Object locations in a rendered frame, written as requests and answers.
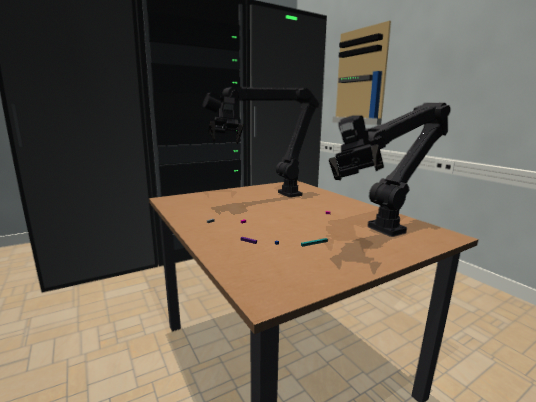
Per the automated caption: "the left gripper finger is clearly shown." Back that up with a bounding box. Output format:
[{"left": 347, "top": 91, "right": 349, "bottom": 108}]
[
  {"left": 371, "top": 145, "right": 384, "bottom": 171},
  {"left": 329, "top": 157, "right": 341, "bottom": 180}
]

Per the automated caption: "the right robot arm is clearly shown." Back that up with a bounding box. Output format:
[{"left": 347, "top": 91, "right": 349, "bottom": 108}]
[{"left": 203, "top": 87, "right": 319, "bottom": 197}]

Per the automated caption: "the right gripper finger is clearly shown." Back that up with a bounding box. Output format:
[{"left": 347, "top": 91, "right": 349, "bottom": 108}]
[
  {"left": 209, "top": 121, "right": 215, "bottom": 141},
  {"left": 236, "top": 125, "right": 243, "bottom": 144}
]

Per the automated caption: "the turquoise rod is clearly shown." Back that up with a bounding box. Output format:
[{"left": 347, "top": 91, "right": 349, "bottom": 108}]
[{"left": 301, "top": 238, "right": 328, "bottom": 247}]

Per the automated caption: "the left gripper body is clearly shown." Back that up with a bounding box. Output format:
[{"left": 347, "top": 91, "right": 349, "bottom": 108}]
[{"left": 336, "top": 145, "right": 374, "bottom": 177}]

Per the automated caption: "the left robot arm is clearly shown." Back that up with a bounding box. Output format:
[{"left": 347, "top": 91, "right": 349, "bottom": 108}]
[{"left": 338, "top": 103, "right": 451, "bottom": 235}]

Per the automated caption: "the purple rod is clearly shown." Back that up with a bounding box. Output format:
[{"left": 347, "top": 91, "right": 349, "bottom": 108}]
[{"left": 241, "top": 237, "right": 257, "bottom": 244}]

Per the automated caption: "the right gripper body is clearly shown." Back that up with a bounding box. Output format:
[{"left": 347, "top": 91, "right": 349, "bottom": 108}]
[{"left": 214, "top": 117, "right": 243, "bottom": 133}]

